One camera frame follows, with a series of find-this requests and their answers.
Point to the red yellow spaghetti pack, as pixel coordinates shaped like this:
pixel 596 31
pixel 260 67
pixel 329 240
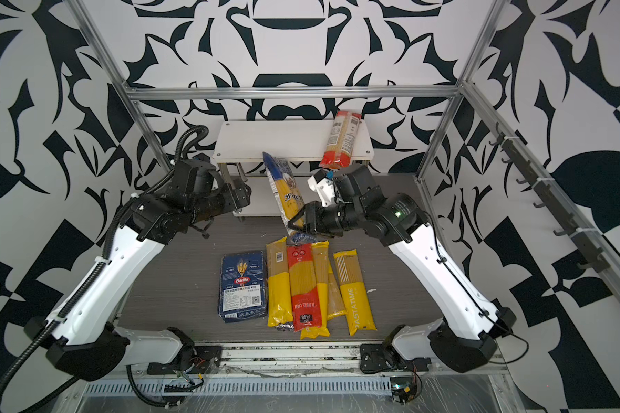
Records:
pixel 303 286

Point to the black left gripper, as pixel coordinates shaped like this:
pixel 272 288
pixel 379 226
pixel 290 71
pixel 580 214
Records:
pixel 231 206

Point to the blue yellow spaghetti pack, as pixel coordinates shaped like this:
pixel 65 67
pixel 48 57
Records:
pixel 287 195

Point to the white two-tier metal shelf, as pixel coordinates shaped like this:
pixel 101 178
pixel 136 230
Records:
pixel 298 141

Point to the yellow brown spaghetti pack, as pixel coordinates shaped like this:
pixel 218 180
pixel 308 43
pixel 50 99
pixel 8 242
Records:
pixel 279 292

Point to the yellow Pastatime spaghetti pack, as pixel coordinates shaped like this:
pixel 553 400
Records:
pixel 355 297

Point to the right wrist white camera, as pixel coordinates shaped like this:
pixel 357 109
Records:
pixel 321 183

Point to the red ended spaghetti pack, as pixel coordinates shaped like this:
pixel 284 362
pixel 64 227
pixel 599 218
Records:
pixel 342 137

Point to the black wall hook rail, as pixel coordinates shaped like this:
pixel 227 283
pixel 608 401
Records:
pixel 553 198

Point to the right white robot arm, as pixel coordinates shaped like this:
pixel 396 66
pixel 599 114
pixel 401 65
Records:
pixel 465 337

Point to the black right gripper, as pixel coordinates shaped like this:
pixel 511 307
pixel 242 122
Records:
pixel 314 219

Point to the aluminium frame of enclosure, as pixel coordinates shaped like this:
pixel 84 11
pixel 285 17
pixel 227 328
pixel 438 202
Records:
pixel 462 91

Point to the white slotted cable duct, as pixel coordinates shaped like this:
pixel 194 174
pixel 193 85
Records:
pixel 259 386

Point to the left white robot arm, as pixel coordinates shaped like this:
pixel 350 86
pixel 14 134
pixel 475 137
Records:
pixel 79 336

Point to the yellow spaghetti pack underneath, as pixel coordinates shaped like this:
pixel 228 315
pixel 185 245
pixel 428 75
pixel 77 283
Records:
pixel 321 266

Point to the blue Barilla pasta pack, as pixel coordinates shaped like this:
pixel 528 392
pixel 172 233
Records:
pixel 243 289

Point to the small clear spaghetti pack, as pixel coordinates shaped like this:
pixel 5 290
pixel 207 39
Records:
pixel 335 302

